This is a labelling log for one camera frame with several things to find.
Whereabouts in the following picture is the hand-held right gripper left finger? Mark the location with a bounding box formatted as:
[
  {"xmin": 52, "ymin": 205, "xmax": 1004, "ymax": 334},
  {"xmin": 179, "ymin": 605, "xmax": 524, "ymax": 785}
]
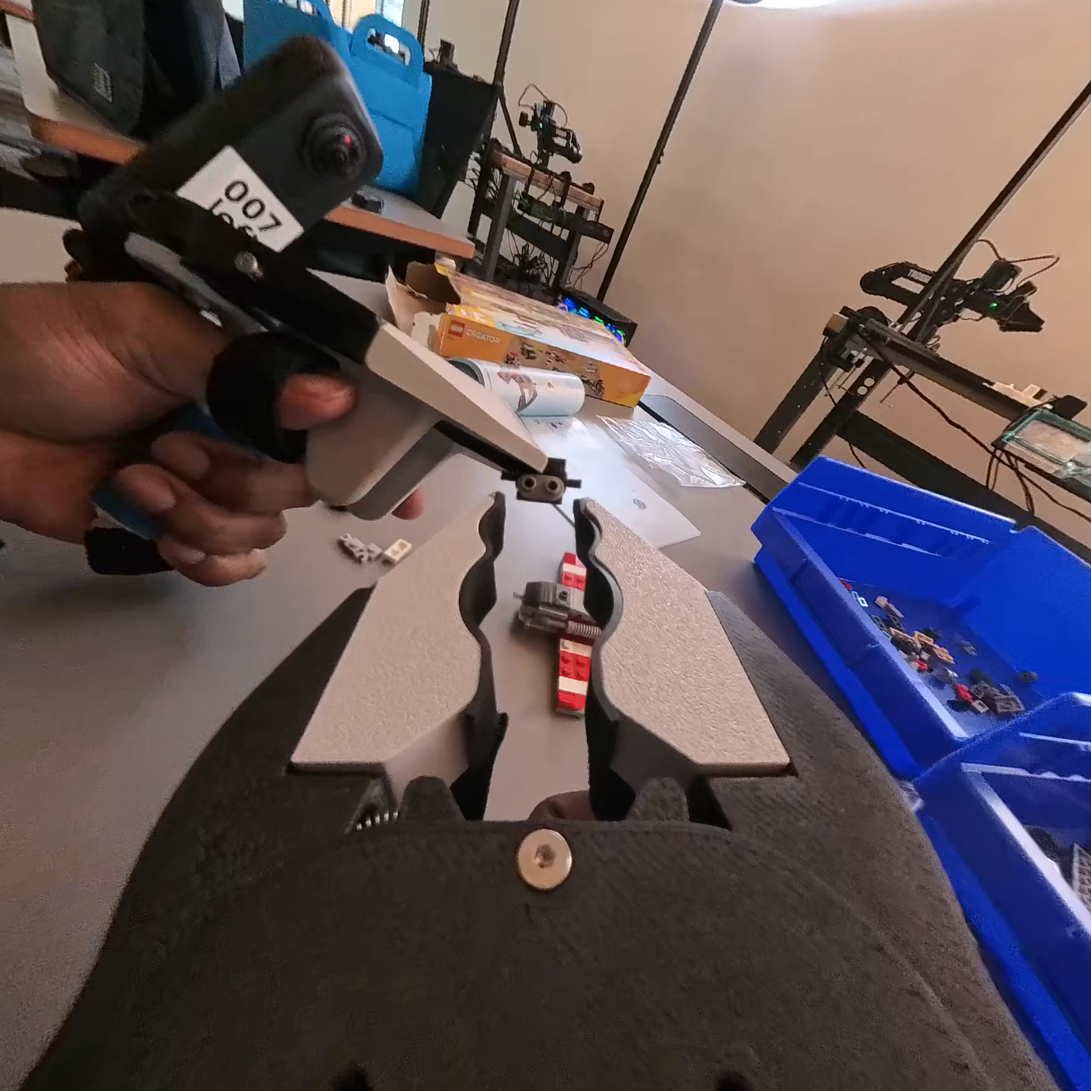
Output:
[{"xmin": 290, "ymin": 493, "xmax": 510, "ymax": 823}]

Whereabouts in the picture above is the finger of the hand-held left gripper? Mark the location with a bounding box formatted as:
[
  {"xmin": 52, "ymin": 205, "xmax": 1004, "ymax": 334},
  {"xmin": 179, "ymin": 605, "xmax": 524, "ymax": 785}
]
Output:
[
  {"xmin": 358, "ymin": 322, "xmax": 569, "ymax": 478},
  {"xmin": 304, "ymin": 360, "xmax": 446, "ymax": 523}
]

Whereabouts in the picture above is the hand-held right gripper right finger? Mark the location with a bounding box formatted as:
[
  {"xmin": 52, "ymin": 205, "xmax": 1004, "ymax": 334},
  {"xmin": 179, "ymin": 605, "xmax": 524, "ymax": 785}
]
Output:
[{"xmin": 573, "ymin": 498, "xmax": 792, "ymax": 823}]

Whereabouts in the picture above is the red and white brick model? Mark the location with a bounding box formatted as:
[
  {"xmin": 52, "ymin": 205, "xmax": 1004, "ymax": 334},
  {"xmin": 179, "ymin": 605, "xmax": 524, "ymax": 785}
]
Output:
[{"xmin": 515, "ymin": 552, "xmax": 611, "ymax": 717}]

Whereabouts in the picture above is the small black toy brick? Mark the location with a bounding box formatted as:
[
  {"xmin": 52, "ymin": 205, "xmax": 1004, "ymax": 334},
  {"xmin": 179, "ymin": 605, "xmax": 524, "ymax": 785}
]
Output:
[{"xmin": 515, "ymin": 460, "xmax": 582, "ymax": 501}]

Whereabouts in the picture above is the grey desk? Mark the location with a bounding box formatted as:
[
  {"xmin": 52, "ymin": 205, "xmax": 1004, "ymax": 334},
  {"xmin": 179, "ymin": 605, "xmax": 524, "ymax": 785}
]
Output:
[{"xmin": 0, "ymin": 213, "xmax": 930, "ymax": 1091}]

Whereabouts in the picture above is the person's left hand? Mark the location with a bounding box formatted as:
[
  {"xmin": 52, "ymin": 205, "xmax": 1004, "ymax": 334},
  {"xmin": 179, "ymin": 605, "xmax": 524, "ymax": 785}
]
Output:
[{"xmin": 0, "ymin": 280, "xmax": 424, "ymax": 588}]

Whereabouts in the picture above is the curled instruction booklet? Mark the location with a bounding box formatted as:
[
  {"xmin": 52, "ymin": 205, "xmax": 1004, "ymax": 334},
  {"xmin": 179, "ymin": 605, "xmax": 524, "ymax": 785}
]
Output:
[{"xmin": 447, "ymin": 356, "xmax": 586, "ymax": 419}]

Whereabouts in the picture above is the yellow toy brick box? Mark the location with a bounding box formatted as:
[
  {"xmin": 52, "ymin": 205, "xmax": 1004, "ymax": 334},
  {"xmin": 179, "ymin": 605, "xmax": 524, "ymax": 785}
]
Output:
[{"xmin": 385, "ymin": 260, "xmax": 653, "ymax": 409}]

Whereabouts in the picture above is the blue felt bag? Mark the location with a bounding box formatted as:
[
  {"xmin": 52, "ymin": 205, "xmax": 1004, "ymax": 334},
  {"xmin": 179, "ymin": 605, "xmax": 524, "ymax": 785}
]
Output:
[{"xmin": 243, "ymin": 0, "xmax": 434, "ymax": 195}]

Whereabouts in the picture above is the black backpack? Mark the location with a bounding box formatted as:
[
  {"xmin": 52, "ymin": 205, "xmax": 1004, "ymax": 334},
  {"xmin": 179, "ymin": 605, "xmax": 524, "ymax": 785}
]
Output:
[{"xmin": 30, "ymin": 0, "xmax": 244, "ymax": 138}]

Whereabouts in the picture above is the wooden table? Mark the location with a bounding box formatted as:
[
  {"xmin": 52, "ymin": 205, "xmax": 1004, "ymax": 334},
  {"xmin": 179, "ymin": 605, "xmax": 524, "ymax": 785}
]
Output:
[{"xmin": 0, "ymin": 111, "xmax": 476, "ymax": 261}]

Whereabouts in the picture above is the white instruction sheet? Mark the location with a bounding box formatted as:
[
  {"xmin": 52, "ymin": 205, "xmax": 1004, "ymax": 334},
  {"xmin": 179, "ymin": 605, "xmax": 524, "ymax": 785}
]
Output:
[{"xmin": 520, "ymin": 413, "xmax": 702, "ymax": 548}]

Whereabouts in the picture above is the black device with coloured lights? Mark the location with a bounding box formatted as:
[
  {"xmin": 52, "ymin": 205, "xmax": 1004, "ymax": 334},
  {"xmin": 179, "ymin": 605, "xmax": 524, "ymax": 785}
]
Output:
[{"xmin": 558, "ymin": 285, "xmax": 639, "ymax": 347}]

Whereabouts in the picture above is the black equipment rack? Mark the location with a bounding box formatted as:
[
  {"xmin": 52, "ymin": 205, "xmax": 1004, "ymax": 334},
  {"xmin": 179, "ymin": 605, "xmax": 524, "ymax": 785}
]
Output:
[{"xmin": 467, "ymin": 140, "xmax": 615, "ymax": 293}]

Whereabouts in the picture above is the black case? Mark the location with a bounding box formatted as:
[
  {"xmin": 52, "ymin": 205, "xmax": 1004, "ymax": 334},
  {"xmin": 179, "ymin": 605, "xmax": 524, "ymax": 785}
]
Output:
[{"xmin": 418, "ymin": 60, "xmax": 501, "ymax": 219}]

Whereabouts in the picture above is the blue plastic bin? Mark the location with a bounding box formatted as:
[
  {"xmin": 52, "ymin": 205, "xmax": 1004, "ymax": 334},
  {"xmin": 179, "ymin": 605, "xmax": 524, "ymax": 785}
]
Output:
[
  {"xmin": 912, "ymin": 692, "xmax": 1091, "ymax": 1091},
  {"xmin": 752, "ymin": 456, "xmax": 1091, "ymax": 781}
]

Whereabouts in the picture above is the clear plastic bag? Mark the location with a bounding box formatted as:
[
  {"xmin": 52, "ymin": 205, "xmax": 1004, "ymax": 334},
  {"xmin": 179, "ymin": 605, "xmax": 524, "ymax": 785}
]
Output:
[{"xmin": 597, "ymin": 415, "xmax": 747, "ymax": 489}]

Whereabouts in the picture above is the pile of mixed toy bricks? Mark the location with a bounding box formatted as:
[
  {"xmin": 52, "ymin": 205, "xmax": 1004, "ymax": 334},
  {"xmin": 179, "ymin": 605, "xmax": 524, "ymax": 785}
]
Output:
[{"xmin": 839, "ymin": 580, "xmax": 1043, "ymax": 715}]

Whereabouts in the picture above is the black light stand pole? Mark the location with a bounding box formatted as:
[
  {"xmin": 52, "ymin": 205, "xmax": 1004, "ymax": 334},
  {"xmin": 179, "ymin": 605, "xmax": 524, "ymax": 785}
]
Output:
[
  {"xmin": 597, "ymin": 0, "xmax": 726, "ymax": 301},
  {"xmin": 488, "ymin": 0, "xmax": 523, "ymax": 159},
  {"xmin": 903, "ymin": 81, "xmax": 1091, "ymax": 342}
]

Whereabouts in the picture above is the black gimbal camera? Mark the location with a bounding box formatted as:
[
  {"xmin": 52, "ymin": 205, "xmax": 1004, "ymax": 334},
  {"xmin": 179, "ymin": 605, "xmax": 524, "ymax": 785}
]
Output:
[{"xmin": 515, "ymin": 84, "xmax": 586, "ymax": 168}]

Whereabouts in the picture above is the black metal frame table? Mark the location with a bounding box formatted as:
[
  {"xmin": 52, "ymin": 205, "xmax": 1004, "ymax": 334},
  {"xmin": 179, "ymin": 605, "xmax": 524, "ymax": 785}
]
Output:
[{"xmin": 754, "ymin": 307, "xmax": 1091, "ymax": 547}]

